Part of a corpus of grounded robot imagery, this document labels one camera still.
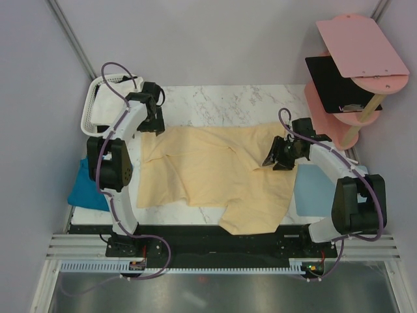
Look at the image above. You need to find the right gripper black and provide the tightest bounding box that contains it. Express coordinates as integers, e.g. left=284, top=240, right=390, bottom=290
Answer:
left=262, top=135, right=304, bottom=171

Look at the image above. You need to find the yellow t shirt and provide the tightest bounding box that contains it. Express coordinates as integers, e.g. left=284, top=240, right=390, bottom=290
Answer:
left=136, top=123, right=297, bottom=235

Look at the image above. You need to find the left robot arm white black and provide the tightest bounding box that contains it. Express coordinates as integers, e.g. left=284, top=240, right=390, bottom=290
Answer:
left=87, top=82, right=165, bottom=256

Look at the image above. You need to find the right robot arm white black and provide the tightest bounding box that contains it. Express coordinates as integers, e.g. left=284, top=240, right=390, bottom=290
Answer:
left=262, top=118, right=387, bottom=257

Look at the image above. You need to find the light blue clipboard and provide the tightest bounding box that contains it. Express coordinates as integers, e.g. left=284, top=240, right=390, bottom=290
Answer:
left=294, top=164, right=336, bottom=217

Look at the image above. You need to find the white perforated basket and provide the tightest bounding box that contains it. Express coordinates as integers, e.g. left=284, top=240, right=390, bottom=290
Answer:
left=81, top=73, right=134, bottom=137

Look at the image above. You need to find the black clipboard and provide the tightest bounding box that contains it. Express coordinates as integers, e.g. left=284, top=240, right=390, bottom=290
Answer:
left=305, top=56, right=375, bottom=113

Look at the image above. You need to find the blue folded t shirt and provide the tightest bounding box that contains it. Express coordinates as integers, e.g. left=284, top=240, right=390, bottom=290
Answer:
left=67, top=157, right=109, bottom=212

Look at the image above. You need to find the pink tiered shelf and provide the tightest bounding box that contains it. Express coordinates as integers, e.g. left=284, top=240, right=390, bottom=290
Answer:
left=304, top=14, right=410, bottom=150

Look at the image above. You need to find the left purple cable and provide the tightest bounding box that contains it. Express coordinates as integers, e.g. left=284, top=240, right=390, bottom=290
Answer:
left=59, top=61, right=173, bottom=296

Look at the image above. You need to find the purple cable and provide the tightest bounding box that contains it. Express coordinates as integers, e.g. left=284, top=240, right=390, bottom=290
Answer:
left=59, top=61, right=173, bottom=296
left=277, top=108, right=385, bottom=282

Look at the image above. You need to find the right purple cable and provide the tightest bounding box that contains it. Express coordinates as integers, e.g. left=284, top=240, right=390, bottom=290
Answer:
left=277, top=108, right=385, bottom=282

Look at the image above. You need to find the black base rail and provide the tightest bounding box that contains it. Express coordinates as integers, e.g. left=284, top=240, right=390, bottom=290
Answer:
left=69, top=225, right=338, bottom=268

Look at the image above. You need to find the aluminium frame rail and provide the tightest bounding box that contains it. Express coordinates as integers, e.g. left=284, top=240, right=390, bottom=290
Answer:
left=46, top=234, right=107, bottom=260

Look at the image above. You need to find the white slotted cable duct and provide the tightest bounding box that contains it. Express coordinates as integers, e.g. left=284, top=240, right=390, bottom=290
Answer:
left=59, top=260, right=306, bottom=275

